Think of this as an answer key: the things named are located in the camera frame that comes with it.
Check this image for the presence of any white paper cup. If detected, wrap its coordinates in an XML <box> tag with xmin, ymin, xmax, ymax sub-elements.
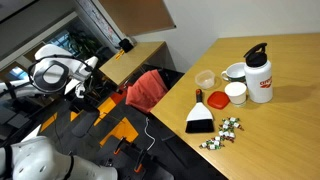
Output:
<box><xmin>224</xmin><ymin>82</ymin><xmax>247</xmax><ymax>106</ymax></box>

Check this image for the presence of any cork notice board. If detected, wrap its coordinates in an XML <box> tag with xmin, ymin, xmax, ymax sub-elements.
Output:
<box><xmin>99</xmin><ymin>0</ymin><xmax>175</xmax><ymax>36</ymax></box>

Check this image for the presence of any white black hand brush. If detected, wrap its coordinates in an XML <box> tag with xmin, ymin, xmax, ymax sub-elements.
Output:
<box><xmin>185</xmin><ymin>89</ymin><xmax>214</xmax><ymax>133</ymax></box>

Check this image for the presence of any salmon pink towel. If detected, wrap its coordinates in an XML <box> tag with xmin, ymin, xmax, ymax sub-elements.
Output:
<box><xmin>126</xmin><ymin>70</ymin><xmax>168</xmax><ymax>113</ymax></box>

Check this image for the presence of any clear plastic container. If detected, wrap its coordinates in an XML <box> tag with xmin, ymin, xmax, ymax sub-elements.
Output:
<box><xmin>195</xmin><ymin>70</ymin><xmax>215</xmax><ymax>89</ymax></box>

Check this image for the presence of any black box on side table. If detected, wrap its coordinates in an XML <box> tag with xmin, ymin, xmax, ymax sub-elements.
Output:
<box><xmin>119</xmin><ymin>38</ymin><xmax>133</xmax><ymax>53</ymax></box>

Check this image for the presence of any white cable on floor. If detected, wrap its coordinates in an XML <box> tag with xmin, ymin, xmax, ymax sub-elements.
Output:
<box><xmin>143</xmin><ymin>116</ymin><xmax>157</xmax><ymax>153</ymax></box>

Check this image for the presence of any small wooden side table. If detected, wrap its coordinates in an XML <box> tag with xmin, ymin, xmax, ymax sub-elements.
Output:
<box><xmin>99</xmin><ymin>41</ymin><xmax>165</xmax><ymax>86</ymax></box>

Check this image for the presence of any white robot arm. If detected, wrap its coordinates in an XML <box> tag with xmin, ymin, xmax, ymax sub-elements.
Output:
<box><xmin>0</xmin><ymin>44</ymin><xmax>118</xmax><ymax>180</ymax></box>

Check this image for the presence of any pile of candies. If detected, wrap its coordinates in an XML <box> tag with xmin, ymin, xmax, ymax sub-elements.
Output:
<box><xmin>199</xmin><ymin>117</ymin><xmax>244</xmax><ymax>150</ymax></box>

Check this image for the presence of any white green ceramic mug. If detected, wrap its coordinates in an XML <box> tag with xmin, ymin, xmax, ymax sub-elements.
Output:
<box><xmin>221</xmin><ymin>62</ymin><xmax>246</xmax><ymax>83</ymax></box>

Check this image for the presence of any red plastic lid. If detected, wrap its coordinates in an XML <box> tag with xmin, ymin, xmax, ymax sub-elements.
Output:
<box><xmin>207</xmin><ymin>91</ymin><xmax>230</xmax><ymax>110</ymax></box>

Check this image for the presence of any black perforated mounting board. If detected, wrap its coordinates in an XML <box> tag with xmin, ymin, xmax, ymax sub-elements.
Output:
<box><xmin>96</xmin><ymin>134</ymin><xmax>174</xmax><ymax>180</ymax></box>

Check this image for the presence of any black clamp orange tip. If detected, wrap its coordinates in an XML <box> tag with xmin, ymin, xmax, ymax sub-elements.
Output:
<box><xmin>113</xmin><ymin>136</ymin><xmax>126</xmax><ymax>155</ymax></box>

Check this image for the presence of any white bottle black cap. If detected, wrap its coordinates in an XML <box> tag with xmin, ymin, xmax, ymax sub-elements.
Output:
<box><xmin>244</xmin><ymin>43</ymin><xmax>273</xmax><ymax>103</ymax></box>

